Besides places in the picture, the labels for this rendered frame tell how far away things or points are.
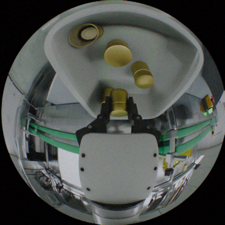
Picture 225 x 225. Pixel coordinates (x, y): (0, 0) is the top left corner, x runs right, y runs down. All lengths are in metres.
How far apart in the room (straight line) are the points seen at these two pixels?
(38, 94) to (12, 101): 2.79
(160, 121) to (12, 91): 3.68
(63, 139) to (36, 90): 0.57
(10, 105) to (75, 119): 3.33
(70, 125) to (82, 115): 0.07
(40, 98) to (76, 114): 0.56
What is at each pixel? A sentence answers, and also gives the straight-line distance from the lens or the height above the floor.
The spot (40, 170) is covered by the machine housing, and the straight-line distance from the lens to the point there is 0.90.
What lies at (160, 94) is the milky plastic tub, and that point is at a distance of 0.17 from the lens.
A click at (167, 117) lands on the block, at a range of 0.20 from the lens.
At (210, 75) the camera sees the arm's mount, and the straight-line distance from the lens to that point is 0.30.
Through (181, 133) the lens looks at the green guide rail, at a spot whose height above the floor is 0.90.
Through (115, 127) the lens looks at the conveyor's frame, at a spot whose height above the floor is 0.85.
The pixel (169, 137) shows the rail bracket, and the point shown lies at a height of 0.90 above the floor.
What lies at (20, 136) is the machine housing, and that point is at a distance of 0.73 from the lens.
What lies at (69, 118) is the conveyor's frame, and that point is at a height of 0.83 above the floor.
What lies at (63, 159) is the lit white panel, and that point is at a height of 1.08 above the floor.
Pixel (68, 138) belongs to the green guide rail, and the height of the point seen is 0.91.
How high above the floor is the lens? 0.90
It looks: 22 degrees down
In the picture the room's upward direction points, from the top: 179 degrees counter-clockwise
